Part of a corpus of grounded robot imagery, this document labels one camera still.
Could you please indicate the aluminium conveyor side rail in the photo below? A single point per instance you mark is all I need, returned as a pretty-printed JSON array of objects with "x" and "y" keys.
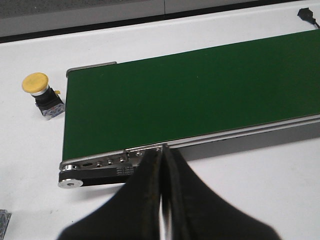
[{"x": 199, "y": 147}]

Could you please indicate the yellow mushroom push button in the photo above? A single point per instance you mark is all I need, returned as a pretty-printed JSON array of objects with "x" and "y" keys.
[{"x": 46, "y": 99}]

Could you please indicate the black drive belt pulley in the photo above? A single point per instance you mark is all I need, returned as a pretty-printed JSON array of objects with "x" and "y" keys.
[{"x": 71, "y": 178}]

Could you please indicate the patterned grey object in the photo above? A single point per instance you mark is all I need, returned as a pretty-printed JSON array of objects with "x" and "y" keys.
[{"x": 5, "y": 217}]

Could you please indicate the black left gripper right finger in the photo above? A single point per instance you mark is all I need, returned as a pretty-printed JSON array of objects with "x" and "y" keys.
[{"x": 192, "y": 211}]

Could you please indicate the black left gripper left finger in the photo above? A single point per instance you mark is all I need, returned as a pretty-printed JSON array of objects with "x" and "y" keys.
[{"x": 131, "y": 214}]

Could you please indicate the green conveyor belt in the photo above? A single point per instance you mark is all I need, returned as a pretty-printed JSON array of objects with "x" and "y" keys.
[{"x": 125, "y": 105}]

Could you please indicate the black cable connector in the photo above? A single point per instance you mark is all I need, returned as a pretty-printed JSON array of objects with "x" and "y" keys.
[{"x": 307, "y": 15}]

